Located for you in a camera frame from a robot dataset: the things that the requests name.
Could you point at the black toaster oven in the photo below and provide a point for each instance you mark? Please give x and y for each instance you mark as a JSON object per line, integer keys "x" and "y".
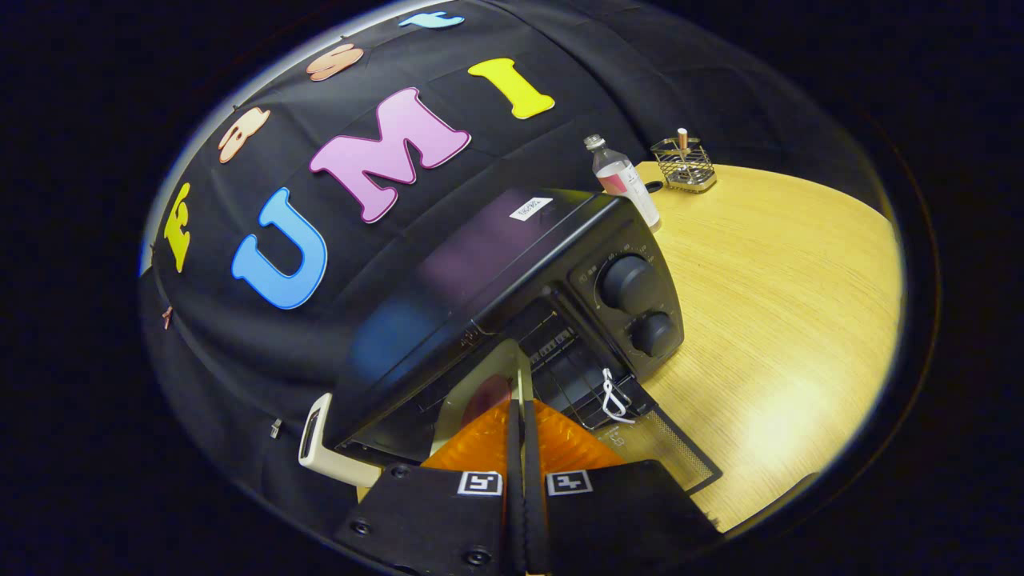
{"x": 480, "y": 264}

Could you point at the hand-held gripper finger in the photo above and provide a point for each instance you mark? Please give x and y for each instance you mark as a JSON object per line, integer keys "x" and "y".
{"x": 534, "y": 496}
{"x": 516, "y": 496}

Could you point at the pink round ham slice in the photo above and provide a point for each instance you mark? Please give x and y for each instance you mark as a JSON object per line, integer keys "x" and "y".
{"x": 492, "y": 394}

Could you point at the clear plastic bottle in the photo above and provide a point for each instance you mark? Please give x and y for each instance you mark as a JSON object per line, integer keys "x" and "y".
{"x": 628, "y": 184}

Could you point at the small black lid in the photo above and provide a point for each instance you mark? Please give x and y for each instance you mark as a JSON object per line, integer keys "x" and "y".
{"x": 654, "y": 186}

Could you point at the white pop-up toaster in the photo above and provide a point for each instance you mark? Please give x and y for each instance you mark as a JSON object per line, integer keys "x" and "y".
{"x": 328, "y": 464}

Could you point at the cream square plate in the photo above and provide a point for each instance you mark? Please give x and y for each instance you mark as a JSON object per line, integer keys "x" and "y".
{"x": 504, "y": 360}

